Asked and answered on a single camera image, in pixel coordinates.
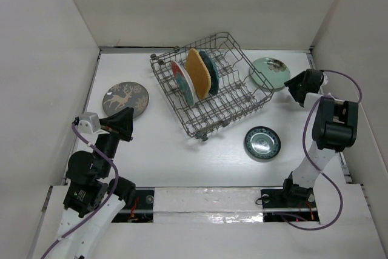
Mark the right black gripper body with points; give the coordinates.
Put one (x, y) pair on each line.
(295, 84)

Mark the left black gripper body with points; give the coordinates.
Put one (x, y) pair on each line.
(114, 127)

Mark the grey plate with deer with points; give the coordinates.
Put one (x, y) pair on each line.
(123, 95)

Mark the mint green floral plate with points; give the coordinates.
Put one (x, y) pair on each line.
(269, 73)

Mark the red plate with teal flower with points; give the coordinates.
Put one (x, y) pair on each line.
(184, 82)

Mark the small blue patterned plate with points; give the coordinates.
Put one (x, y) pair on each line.
(262, 143)

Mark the square woven bamboo plate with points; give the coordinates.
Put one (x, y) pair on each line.
(198, 73)

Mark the teal scalloped plate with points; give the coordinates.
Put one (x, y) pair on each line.
(213, 71)

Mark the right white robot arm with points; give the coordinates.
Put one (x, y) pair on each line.
(334, 129)

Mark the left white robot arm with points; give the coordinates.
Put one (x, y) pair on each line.
(96, 192)

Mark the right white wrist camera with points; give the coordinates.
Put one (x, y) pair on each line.
(325, 78)

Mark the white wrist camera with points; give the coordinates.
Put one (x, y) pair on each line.
(325, 78)
(89, 123)

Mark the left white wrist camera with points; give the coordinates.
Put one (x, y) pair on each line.
(89, 123)

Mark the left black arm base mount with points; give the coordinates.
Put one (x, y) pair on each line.
(141, 208)

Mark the grey wire dish rack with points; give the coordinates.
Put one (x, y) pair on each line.
(243, 89)

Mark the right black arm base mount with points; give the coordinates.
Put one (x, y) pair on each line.
(276, 208)

